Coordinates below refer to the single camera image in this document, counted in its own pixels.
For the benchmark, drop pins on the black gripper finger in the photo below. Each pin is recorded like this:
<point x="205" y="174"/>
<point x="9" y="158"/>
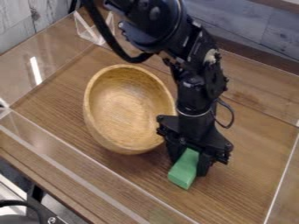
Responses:
<point x="175" y="148"/>
<point x="205" y="164"/>

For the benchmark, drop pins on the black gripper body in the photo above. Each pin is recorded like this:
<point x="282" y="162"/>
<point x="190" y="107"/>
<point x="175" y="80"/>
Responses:
<point x="199" y="133"/>

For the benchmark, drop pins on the green rectangular stick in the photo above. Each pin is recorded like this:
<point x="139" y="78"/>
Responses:
<point x="183" y="171"/>

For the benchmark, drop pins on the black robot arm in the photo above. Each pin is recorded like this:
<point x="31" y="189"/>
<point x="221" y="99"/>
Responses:
<point x="142" y="28"/>

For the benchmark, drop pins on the wooden bowl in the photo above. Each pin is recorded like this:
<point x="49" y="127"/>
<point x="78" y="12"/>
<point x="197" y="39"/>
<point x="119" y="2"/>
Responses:
<point x="125" y="98"/>

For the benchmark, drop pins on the clear acrylic tray wall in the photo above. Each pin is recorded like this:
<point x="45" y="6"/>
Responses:
<point x="97" y="193"/>

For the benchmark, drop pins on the black table frame bracket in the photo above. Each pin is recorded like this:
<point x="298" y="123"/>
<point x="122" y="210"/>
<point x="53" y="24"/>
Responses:
<point x="46" y="215"/>

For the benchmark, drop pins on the clear acrylic corner bracket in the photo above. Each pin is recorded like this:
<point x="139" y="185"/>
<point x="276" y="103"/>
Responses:
<point x="89" y="32"/>

